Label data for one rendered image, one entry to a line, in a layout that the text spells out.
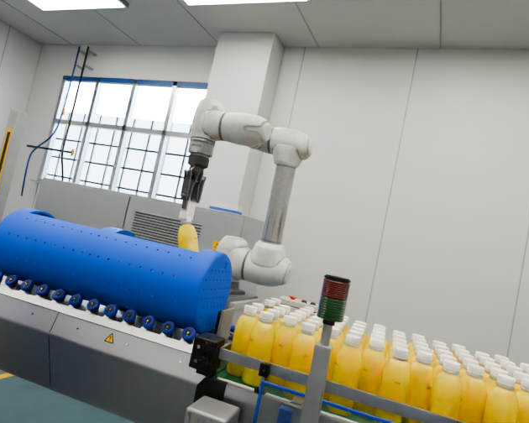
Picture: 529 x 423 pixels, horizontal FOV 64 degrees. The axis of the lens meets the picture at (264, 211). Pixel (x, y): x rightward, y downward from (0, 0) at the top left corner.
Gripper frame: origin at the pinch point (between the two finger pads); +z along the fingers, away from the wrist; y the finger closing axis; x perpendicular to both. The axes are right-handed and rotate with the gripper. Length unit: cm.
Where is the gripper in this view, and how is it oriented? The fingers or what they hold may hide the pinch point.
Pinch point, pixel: (187, 210)
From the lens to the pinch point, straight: 154.8
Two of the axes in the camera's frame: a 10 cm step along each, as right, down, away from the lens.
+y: -3.0, -1.2, -9.5
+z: -2.0, 9.8, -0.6
